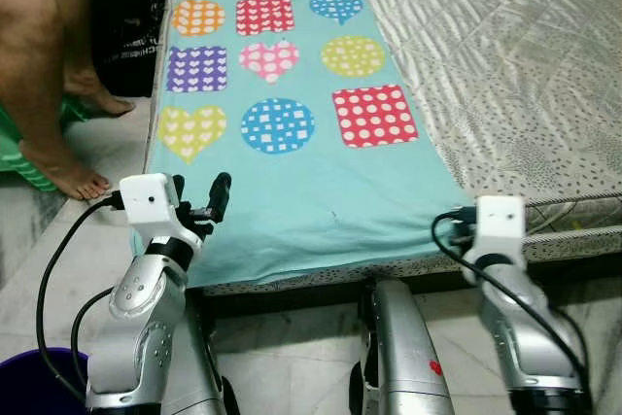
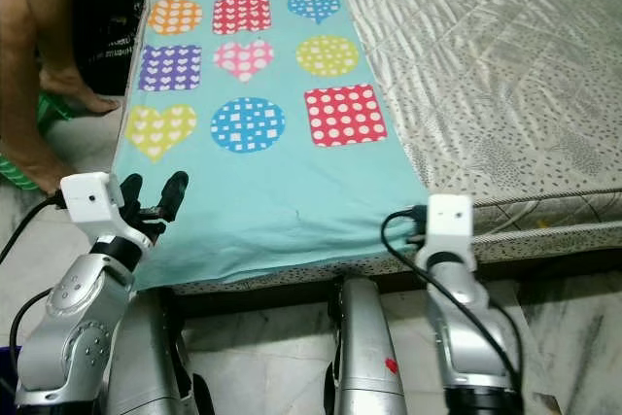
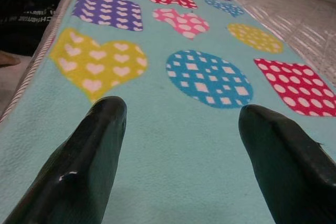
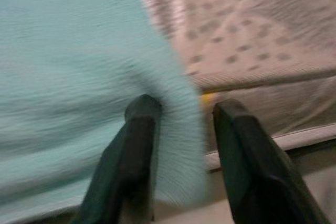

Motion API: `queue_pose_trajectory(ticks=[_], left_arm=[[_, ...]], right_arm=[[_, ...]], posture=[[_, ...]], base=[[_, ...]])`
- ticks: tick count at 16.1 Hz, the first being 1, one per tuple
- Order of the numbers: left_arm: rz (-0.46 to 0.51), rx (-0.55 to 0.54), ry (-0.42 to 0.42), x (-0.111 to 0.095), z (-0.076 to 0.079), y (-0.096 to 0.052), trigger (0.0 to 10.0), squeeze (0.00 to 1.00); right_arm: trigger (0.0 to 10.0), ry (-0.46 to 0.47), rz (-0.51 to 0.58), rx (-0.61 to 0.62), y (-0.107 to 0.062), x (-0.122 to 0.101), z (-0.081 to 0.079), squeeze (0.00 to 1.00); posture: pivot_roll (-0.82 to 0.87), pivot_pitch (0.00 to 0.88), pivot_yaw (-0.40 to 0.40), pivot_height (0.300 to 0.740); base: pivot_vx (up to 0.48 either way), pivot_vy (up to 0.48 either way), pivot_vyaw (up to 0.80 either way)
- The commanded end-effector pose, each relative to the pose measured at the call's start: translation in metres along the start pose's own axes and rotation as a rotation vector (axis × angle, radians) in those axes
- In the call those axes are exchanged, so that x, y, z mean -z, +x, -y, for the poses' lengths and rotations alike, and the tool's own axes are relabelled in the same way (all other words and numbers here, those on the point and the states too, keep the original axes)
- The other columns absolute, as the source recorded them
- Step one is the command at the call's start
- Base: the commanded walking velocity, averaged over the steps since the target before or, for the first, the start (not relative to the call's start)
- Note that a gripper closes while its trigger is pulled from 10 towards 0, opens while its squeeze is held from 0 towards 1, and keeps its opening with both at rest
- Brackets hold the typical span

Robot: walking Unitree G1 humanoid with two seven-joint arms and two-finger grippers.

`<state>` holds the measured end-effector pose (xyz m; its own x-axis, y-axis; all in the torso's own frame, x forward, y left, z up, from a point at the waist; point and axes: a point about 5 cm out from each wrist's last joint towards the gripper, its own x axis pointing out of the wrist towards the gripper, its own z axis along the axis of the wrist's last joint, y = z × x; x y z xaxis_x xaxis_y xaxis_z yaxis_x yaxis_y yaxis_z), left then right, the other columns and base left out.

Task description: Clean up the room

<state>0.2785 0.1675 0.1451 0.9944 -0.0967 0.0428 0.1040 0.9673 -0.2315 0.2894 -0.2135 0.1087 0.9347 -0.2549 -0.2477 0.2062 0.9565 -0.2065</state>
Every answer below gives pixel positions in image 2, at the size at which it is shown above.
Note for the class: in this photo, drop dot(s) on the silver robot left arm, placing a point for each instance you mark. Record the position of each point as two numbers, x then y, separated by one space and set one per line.
83 328

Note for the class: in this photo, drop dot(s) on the teal blanket with colourful shapes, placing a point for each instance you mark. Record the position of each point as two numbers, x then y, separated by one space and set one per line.
253 123

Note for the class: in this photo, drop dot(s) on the grey robot right leg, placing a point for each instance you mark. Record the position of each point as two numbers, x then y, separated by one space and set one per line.
364 352

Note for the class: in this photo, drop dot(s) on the grey robot leg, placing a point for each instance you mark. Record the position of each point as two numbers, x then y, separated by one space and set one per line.
146 357
364 352

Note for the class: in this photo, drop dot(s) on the grey robot left leg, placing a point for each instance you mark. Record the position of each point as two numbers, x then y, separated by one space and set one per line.
146 357

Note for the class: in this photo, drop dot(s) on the barefoot person in black shorts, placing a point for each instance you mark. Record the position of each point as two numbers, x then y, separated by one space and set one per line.
39 55

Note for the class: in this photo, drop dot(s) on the large black bag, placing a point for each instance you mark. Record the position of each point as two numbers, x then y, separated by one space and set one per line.
112 17

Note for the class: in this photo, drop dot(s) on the grey quilted mattress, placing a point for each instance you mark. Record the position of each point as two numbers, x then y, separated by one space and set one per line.
476 55

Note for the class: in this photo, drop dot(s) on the purple plastic bucket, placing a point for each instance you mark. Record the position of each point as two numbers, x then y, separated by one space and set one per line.
8 381

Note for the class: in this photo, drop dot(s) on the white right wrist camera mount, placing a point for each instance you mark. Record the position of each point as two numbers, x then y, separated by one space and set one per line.
447 223

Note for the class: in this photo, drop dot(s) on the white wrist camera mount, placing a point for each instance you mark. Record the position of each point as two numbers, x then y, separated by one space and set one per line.
95 201
447 223

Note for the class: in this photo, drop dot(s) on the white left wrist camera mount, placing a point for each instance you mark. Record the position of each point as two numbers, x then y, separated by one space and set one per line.
95 201

